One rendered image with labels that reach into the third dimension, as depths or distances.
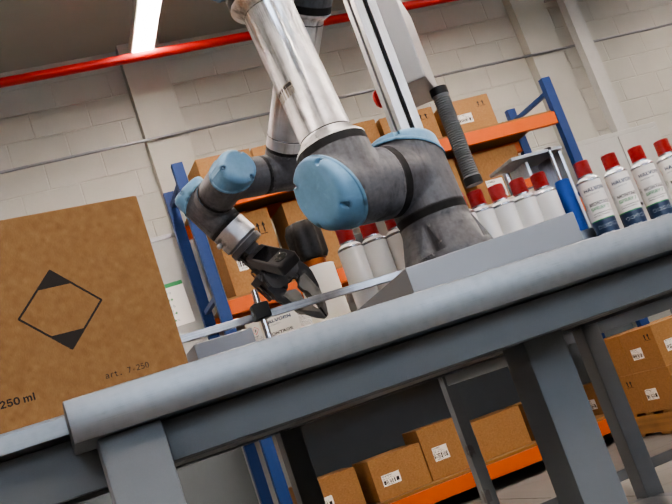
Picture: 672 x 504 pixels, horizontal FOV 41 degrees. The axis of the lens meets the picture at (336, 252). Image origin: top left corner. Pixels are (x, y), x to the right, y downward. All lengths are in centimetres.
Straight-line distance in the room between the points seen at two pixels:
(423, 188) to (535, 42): 639
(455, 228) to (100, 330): 55
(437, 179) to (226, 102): 541
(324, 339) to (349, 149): 52
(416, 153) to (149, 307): 48
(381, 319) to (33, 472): 40
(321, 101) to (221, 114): 535
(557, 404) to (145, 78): 572
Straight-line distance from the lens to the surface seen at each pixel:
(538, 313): 104
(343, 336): 89
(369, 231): 180
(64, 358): 122
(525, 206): 195
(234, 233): 172
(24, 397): 121
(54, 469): 103
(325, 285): 200
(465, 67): 750
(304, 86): 141
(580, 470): 119
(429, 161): 143
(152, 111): 658
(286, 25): 146
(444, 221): 141
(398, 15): 181
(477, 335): 100
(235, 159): 165
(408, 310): 92
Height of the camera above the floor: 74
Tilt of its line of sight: 10 degrees up
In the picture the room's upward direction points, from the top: 19 degrees counter-clockwise
